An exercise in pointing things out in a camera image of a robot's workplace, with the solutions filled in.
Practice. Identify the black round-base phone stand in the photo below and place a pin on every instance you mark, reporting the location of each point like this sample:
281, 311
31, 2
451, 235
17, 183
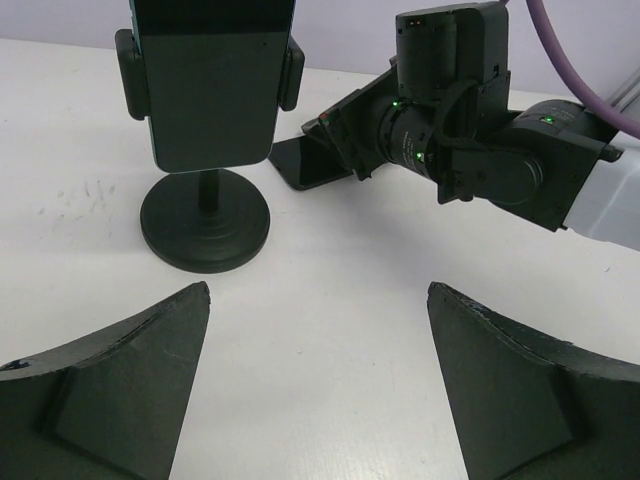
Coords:
209, 221

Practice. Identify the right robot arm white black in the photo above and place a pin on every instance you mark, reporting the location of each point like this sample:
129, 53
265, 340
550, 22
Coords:
441, 111

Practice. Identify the teal-edged black smartphone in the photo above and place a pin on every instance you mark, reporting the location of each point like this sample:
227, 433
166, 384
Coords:
213, 72

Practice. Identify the black phone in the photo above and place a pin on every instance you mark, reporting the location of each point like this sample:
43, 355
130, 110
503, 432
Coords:
304, 163

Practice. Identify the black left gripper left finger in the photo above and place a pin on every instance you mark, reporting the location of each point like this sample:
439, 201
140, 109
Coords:
108, 405

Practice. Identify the right aluminium frame post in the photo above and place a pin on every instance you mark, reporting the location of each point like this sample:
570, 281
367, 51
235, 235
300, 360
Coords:
626, 95

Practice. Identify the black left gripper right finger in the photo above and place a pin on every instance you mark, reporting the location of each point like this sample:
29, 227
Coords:
527, 405

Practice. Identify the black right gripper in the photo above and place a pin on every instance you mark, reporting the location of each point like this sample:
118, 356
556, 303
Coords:
375, 125

